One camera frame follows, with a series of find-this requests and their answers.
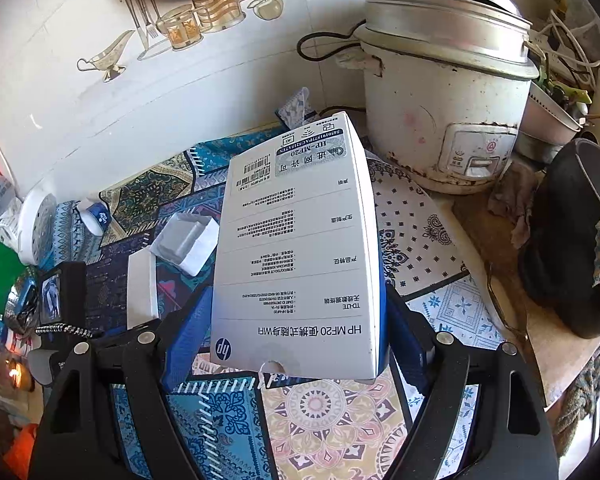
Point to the grey rag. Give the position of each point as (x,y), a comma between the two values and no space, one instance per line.
(580,395)

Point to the glass dish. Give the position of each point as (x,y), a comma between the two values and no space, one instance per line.
(25,305)

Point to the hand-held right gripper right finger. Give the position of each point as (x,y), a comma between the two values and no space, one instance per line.
(410,345)

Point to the long white box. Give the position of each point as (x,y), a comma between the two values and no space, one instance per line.
(142,290)

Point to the white round fan device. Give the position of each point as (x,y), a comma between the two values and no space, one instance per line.
(35,230)

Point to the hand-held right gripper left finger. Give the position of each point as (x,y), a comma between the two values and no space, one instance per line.
(185,340)

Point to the black pot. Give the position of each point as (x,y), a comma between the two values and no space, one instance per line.
(565,260)

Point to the lit glass candle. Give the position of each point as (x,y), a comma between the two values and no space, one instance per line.
(17,375)

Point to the brown dishcloth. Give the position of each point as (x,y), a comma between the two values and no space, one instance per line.
(522,210)

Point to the small white blue cup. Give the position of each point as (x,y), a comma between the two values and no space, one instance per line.
(95,217)

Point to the blue white printed bag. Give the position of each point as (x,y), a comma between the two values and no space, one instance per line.
(295,107)

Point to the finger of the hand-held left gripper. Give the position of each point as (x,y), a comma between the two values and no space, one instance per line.
(72,295)

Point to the blue patchwork cloth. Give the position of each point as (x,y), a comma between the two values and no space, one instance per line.
(330,420)

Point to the white rice cooker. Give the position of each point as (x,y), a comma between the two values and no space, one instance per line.
(420,110)

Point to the utensil holder bowl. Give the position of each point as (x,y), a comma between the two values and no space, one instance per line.
(545,120)

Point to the wooden cutting board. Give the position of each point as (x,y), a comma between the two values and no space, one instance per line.
(535,340)

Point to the tableware wall decal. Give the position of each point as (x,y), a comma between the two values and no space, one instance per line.
(180,25)

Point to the white cardboard tray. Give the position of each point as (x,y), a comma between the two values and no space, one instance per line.
(180,240)

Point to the white cardboard box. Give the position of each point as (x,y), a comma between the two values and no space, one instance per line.
(300,260)

